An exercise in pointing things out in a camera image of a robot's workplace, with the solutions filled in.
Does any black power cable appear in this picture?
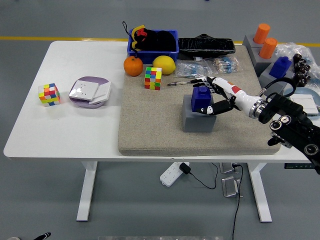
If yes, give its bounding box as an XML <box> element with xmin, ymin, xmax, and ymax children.
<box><xmin>231</xmin><ymin>163</ymin><xmax>245</xmax><ymax>240</ymax></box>

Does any colourful puzzle cube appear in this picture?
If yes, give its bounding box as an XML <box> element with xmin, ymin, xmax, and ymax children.
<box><xmin>144</xmin><ymin>66</ymin><xmax>163</xmax><ymax>91</ymax></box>
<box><xmin>38</xmin><ymin>82</ymin><xmax>62</xmax><ymax>108</ymax></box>

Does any clear bag of resistors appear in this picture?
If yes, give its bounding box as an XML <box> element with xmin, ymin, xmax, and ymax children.
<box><xmin>212</xmin><ymin>56</ymin><xmax>242</xmax><ymax>75</ymax></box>
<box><xmin>174</xmin><ymin>59</ymin><xmax>213</xmax><ymax>80</ymax></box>

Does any black table control panel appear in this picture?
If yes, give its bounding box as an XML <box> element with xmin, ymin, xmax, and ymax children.
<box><xmin>284</xmin><ymin>163</ymin><xmax>315</xmax><ymax>170</ymax></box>

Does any clear crumpled plastic bag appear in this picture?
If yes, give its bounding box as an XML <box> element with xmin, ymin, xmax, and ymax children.
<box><xmin>274</xmin><ymin>41</ymin><xmax>320</xmax><ymax>90</ymax></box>

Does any yellow lemon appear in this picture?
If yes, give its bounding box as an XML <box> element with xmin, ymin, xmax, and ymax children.
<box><xmin>152</xmin><ymin>55</ymin><xmax>176</xmax><ymax>75</ymax></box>

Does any blue plastic bin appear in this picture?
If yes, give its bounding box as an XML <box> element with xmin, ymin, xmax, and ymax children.
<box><xmin>126</xmin><ymin>29</ymin><xmax>180</xmax><ymax>65</ymax></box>

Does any grey-brown table mat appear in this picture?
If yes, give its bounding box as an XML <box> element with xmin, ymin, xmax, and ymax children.
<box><xmin>117</xmin><ymin>44</ymin><xmax>281</xmax><ymax>157</ymax></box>

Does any clear metal bracket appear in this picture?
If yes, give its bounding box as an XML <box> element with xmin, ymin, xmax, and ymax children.
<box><xmin>219</xmin><ymin>162</ymin><xmax>237</xmax><ymax>175</ymax></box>
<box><xmin>221</xmin><ymin>176</ymin><xmax>242</xmax><ymax>199</ymax></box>

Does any white table leg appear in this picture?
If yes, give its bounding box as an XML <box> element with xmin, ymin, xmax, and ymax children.
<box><xmin>76</xmin><ymin>161</ymin><xmax>98</xmax><ymax>222</ymax></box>
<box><xmin>247</xmin><ymin>162</ymin><xmax>273</xmax><ymax>223</ymax></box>

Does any orange fruit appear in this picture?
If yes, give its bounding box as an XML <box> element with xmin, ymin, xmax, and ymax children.
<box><xmin>123</xmin><ymin>55</ymin><xmax>144</xmax><ymax>77</ymax></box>

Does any thin black adapter cable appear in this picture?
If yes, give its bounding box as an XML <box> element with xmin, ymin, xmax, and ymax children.
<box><xmin>188</xmin><ymin>162</ymin><xmax>218</xmax><ymax>190</ymax></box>

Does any black plug adapter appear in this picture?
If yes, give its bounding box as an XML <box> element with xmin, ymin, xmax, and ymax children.
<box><xmin>179</xmin><ymin>162</ymin><xmax>192</xmax><ymax>176</ymax></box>

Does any white wall socket panel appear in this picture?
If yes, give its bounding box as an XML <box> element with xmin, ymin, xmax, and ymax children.
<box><xmin>68</xmin><ymin>79</ymin><xmax>100</xmax><ymax>102</ymax></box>

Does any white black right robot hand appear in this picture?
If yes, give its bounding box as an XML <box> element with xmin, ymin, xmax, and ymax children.
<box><xmin>189</xmin><ymin>76</ymin><xmax>263</xmax><ymax>116</ymax></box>

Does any white power strip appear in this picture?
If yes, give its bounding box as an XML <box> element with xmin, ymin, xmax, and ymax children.
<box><xmin>159</xmin><ymin>161</ymin><xmax>185</xmax><ymax>188</ymax></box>

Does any yellow red black object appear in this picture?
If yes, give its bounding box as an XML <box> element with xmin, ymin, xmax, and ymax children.
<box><xmin>130</xmin><ymin>24</ymin><xmax>149</xmax><ymax>50</ymax></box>

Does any black plastic-wrapped device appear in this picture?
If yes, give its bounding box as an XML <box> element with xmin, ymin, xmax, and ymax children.
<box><xmin>177</xmin><ymin>33</ymin><xmax>236</xmax><ymax>60</ymax></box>

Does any white wall switch panel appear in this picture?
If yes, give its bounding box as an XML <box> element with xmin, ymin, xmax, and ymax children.
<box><xmin>291</xmin><ymin>93</ymin><xmax>320</xmax><ymax>116</ymax></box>
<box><xmin>89</xmin><ymin>81</ymin><xmax>112</xmax><ymax>105</ymax></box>

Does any blue square seal stamp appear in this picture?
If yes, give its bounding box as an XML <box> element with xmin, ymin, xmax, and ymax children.
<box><xmin>191</xmin><ymin>86</ymin><xmax>213</xmax><ymax>113</ymax></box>
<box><xmin>268</xmin><ymin>56</ymin><xmax>293</xmax><ymax>81</ymax></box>

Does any orange cylinder seal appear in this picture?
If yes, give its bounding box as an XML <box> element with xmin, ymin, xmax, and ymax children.
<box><xmin>258</xmin><ymin>37</ymin><xmax>278</xmax><ymax>60</ymax></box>
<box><xmin>253</xmin><ymin>23</ymin><xmax>272</xmax><ymax>45</ymax></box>

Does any light blue plate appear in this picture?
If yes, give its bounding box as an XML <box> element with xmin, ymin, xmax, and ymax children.
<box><xmin>283</xmin><ymin>87</ymin><xmax>320</xmax><ymax>118</ymax></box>

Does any silver black pen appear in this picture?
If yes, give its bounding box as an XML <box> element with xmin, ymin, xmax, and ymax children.
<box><xmin>166</xmin><ymin>78</ymin><xmax>196</xmax><ymax>87</ymax></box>

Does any black fabric bundle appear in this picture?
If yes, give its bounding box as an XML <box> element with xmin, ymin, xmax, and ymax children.
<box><xmin>143</xmin><ymin>29</ymin><xmax>177</xmax><ymax>52</ymax></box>

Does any black lanyard cord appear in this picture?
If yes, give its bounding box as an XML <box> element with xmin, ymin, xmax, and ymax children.
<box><xmin>121</xmin><ymin>21</ymin><xmax>140</xmax><ymax>60</ymax></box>

